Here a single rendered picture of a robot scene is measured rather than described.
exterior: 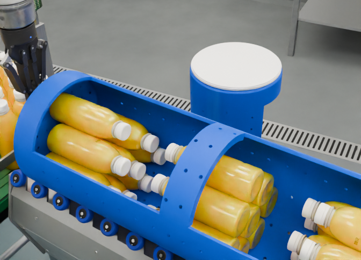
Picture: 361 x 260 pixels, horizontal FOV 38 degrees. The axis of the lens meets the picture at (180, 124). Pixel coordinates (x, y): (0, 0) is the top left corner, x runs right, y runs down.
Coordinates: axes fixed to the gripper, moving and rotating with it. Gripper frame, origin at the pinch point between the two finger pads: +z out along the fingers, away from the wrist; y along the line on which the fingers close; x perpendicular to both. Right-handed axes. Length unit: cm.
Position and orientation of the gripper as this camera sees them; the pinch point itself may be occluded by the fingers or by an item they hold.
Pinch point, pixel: (34, 100)
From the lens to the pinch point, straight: 128.5
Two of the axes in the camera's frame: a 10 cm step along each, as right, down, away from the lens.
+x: 8.3, 3.2, -4.6
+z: 0.3, 8.0, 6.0
